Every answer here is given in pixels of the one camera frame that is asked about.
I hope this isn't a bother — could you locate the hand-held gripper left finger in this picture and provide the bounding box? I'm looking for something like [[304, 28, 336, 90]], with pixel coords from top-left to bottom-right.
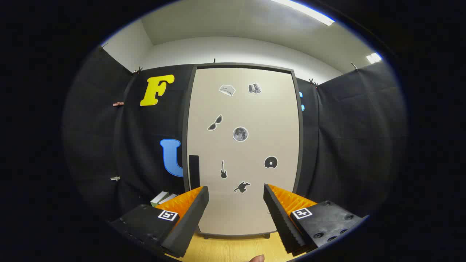
[[108, 186, 210, 259]]

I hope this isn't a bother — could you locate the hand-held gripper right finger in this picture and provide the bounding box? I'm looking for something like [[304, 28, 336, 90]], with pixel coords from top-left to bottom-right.
[[263, 184, 370, 257]]

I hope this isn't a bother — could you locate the black door handle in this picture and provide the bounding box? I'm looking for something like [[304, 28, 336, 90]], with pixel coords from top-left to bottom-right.
[[189, 155, 200, 192]]

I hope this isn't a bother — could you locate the green book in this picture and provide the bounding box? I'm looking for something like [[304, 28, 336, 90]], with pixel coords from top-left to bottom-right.
[[151, 191, 170, 207]]

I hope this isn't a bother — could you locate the grey cabinet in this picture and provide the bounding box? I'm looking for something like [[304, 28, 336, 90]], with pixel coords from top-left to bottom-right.
[[182, 63, 304, 239]]

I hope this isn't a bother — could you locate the black backdrop cloth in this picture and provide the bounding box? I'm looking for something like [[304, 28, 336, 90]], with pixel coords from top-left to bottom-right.
[[62, 45, 407, 233]]

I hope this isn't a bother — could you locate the long ceiling light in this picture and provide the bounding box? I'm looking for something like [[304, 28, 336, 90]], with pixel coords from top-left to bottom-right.
[[269, 0, 335, 27]]

